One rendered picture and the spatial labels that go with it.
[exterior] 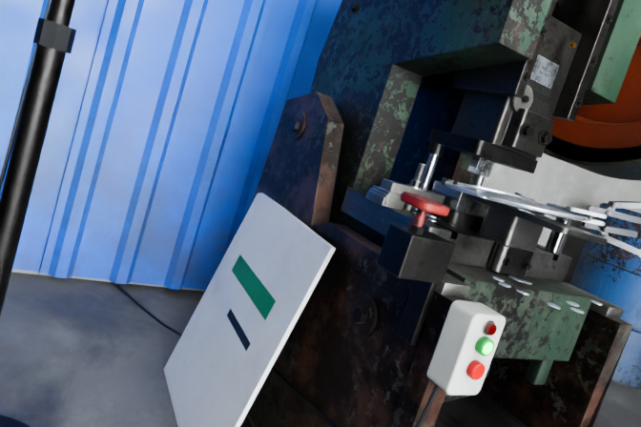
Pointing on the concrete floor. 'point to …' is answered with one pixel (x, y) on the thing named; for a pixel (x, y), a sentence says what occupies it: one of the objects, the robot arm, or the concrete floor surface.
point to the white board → (244, 316)
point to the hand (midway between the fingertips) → (585, 215)
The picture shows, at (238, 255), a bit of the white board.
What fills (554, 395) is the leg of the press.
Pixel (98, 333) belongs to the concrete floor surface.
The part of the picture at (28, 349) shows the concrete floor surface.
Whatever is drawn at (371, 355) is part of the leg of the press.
